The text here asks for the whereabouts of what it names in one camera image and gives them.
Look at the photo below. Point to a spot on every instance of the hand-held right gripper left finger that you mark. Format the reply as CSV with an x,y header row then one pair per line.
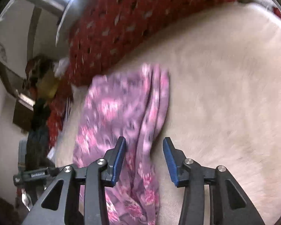
x,y
117,164

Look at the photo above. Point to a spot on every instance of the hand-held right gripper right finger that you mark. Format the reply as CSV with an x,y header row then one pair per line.
x,y
171,161

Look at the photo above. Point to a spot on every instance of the purple floral cloth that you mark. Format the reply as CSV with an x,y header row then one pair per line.
x,y
121,107

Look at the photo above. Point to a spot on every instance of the pile of dark clothes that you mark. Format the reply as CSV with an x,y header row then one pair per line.
x,y
38,131

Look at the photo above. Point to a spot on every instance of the brown wooden board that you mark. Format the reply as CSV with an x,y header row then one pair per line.
x,y
23,113

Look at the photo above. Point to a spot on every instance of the cream fleece blanket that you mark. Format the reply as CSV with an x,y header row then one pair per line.
x,y
220,93

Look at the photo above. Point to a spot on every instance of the cardboard box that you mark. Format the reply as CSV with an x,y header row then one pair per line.
x,y
48,84

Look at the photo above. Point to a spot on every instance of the camouflage cloth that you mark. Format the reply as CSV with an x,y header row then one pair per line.
x,y
37,68

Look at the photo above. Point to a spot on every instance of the white plastic bag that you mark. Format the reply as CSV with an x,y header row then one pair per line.
x,y
60,66

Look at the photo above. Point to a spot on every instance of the red printed blanket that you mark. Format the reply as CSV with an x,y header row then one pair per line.
x,y
121,23

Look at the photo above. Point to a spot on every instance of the wall mirror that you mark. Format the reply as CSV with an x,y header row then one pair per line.
x,y
7,75

